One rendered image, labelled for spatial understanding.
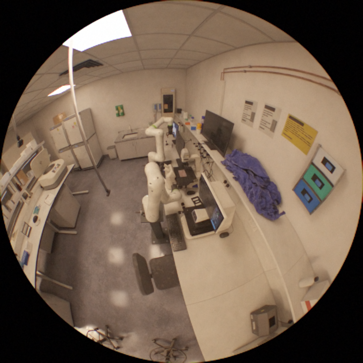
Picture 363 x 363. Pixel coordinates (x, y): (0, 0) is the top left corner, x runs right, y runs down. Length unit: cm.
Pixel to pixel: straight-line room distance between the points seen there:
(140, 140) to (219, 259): 326
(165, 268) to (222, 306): 76
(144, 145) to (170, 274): 316
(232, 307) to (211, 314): 20
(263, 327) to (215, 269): 86
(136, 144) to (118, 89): 182
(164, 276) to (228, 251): 75
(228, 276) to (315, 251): 84
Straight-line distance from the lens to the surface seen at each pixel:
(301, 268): 117
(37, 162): 294
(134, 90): 384
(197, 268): 123
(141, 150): 363
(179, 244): 125
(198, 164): 155
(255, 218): 98
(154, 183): 78
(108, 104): 403
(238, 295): 137
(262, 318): 140
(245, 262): 140
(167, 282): 149
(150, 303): 206
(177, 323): 212
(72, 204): 295
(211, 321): 135
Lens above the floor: 197
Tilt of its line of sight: 44 degrees down
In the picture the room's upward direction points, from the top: 2 degrees clockwise
